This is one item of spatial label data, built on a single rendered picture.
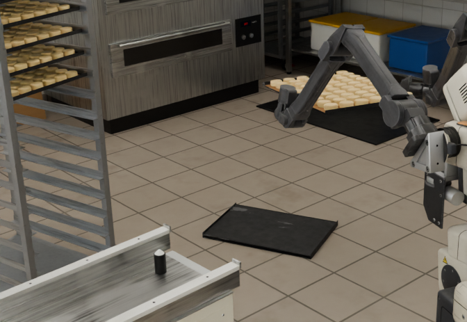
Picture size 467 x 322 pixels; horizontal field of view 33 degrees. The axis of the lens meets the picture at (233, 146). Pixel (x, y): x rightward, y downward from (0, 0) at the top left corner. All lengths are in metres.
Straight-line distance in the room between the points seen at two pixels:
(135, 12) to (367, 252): 2.53
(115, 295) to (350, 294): 1.77
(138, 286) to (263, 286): 1.66
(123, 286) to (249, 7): 4.37
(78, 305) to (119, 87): 3.70
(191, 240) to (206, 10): 2.34
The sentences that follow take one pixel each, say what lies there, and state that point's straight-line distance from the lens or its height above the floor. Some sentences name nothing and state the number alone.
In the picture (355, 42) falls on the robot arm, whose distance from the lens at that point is 2.47.
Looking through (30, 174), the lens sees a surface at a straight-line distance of 3.79.
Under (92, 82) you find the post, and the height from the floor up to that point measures 1.01.
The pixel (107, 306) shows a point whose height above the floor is 0.84.
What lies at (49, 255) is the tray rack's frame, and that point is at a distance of 3.81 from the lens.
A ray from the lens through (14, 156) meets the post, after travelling 3.07.
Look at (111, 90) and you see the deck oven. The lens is 5.60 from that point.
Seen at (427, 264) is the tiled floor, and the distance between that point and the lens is 3.93.
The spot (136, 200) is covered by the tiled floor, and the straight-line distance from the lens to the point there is 4.62.
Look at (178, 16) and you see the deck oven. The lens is 5.82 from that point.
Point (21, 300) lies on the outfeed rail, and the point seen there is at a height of 0.87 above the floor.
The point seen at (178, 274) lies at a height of 0.84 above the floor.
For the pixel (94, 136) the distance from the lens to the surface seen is 3.38.
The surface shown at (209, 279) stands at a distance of 1.98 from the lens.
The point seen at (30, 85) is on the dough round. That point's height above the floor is 1.05.
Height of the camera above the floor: 1.90
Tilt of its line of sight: 21 degrees down
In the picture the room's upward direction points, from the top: 2 degrees counter-clockwise
